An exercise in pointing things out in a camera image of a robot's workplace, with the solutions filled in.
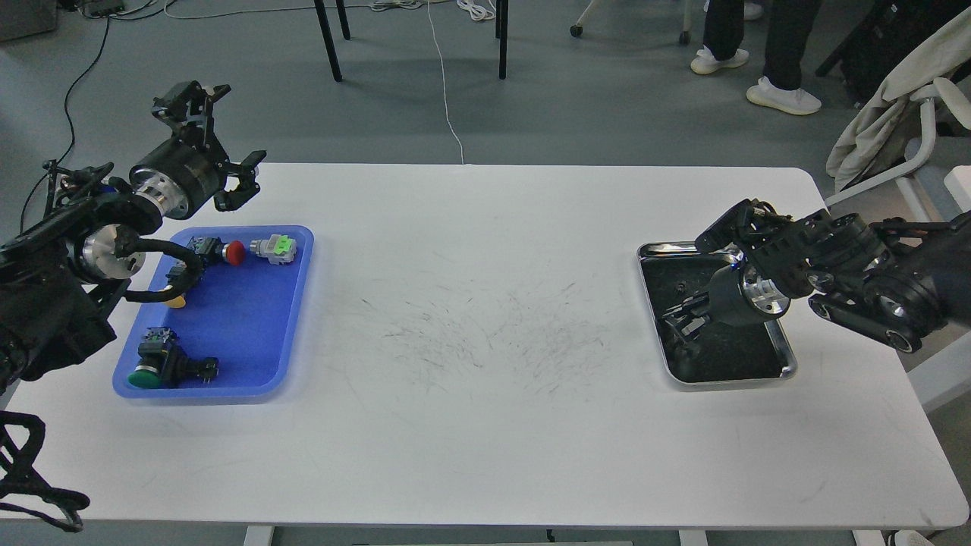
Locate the white rolling chair base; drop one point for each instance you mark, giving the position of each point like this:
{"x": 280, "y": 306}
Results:
{"x": 638, "y": 14}

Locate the black chair legs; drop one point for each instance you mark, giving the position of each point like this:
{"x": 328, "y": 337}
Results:
{"x": 498, "y": 13}

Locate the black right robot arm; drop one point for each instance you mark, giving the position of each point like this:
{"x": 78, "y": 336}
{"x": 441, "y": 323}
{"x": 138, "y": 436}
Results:
{"x": 892, "y": 281}

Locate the green push button switch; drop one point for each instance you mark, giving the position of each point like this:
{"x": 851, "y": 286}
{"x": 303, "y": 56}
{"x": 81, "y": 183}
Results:
{"x": 163, "y": 362}

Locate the blue plastic tray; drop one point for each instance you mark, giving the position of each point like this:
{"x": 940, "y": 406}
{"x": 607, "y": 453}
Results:
{"x": 244, "y": 315}

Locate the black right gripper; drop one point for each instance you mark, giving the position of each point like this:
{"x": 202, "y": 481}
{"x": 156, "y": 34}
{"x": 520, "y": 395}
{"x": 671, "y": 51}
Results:
{"x": 737, "y": 295}

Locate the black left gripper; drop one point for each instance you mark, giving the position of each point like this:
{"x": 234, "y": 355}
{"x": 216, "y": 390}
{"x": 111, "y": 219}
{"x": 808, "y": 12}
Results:
{"x": 181, "y": 179}

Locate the red push button switch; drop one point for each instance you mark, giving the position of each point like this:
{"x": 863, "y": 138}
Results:
{"x": 212, "y": 250}

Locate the grey green switch part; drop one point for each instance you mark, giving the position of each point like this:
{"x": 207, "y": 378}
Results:
{"x": 278, "y": 249}

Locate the yellow push button switch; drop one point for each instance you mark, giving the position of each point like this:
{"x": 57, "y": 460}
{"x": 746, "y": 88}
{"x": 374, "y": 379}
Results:
{"x": 186, "y": 278}

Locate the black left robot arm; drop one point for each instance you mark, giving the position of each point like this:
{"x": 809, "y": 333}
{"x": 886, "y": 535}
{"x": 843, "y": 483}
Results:
{"x": 62, "y": 278}

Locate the silver metal tray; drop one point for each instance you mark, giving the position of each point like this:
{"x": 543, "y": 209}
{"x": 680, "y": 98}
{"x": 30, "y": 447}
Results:
{"x": 723, "y": 356}

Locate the white chair with beige cloth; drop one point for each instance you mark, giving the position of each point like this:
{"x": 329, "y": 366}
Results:
{"x": 894, "y": 134}

